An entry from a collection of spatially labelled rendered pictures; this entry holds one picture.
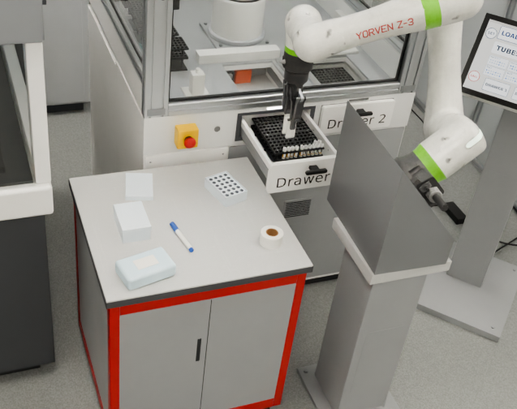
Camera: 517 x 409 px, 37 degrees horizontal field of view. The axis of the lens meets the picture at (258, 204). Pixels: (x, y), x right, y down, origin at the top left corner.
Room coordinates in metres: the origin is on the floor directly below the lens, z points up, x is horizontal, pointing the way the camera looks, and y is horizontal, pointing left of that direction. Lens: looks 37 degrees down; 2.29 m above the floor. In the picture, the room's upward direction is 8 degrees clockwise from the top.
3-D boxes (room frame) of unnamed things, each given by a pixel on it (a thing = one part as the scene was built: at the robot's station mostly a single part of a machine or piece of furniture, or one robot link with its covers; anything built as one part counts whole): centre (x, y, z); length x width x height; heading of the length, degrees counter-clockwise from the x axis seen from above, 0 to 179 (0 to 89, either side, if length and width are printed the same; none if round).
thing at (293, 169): (2.06, -0.15, 0.87); 0.29 x 0.02 x 0.11; 116
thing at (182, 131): (2.17, 0.27, 0.88); 0.07 x 0.05 x 0.07; 116
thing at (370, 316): (1.92, -0.43, 0.38); 0.30 x 0.30 x 0.76; 25
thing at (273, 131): (2.24, -0.06, 0.87); 0.22 x 0.18 x 0.06; 26
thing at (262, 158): (2.25, -0.06, 0.86); 0.40 x 0.26 x 0.06; 26
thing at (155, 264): (1.61, 0.29, 0.78); 0.15 x 0.10 x 0.04; 128
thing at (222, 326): (1.87, 0.22, 0.38); 0.62 x 0.58 x 0.76; 116
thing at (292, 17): (2.13, -0.06, 1.33); 0.13 x 0.11 x 0.14; 13
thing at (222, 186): (2.04, 0.11, 0.78); 0.12 x 0.08 x 0.04; 41
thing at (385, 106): (2.46, -0.31, 0.87); 0.29 x 0.02 x 0.11; 116
